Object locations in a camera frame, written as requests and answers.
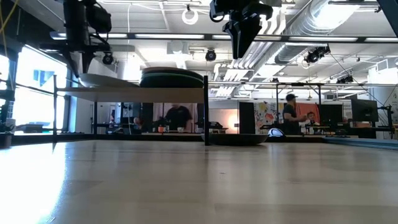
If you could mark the black ceiling spotlight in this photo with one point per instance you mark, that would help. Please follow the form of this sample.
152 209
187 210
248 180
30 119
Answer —
107 59
211 55

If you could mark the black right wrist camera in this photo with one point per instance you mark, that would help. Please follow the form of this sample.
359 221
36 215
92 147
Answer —
220 7

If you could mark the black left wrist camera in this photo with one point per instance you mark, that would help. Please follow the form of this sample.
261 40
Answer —
99 17

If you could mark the black background monitor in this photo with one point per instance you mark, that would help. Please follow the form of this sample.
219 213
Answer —
364 110

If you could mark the black cabinet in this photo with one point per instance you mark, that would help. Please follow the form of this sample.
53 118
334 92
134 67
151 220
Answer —
247 118

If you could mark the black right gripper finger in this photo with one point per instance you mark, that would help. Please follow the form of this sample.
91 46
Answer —
230 28
245 34

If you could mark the black aluminium table frame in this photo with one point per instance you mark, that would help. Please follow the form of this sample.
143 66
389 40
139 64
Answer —
124 137

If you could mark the black track lights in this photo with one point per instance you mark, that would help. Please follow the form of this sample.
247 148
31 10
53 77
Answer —
345 79
314 56

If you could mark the floral poster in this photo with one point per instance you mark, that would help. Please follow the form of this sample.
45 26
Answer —
264 116

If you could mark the blue plate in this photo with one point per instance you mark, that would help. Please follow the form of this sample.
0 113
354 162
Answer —
367 143

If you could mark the silver ventilation duct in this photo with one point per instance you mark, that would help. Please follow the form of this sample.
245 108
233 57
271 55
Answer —
298 37

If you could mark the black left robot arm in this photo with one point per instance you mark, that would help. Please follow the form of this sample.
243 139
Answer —
76 9

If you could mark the person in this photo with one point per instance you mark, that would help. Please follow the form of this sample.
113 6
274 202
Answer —
178 117
311 118
290 116

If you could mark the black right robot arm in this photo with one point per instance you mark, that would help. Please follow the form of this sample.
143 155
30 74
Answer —
391 12

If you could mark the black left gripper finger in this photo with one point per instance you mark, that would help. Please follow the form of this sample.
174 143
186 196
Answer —
73 60
87 59

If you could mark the sage green plate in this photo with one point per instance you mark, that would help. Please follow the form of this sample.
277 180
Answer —
171 82

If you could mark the cream white plate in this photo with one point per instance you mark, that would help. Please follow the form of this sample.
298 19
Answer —
105 81

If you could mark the long ceiling light strip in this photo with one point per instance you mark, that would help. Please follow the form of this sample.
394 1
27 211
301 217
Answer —
168 36

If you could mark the orange wall panel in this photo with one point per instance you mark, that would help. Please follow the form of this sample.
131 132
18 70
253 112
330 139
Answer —
312 108

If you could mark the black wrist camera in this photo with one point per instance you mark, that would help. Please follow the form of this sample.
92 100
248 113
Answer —
99 17
220 7

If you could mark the white round object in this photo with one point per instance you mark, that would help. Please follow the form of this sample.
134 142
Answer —
276 133

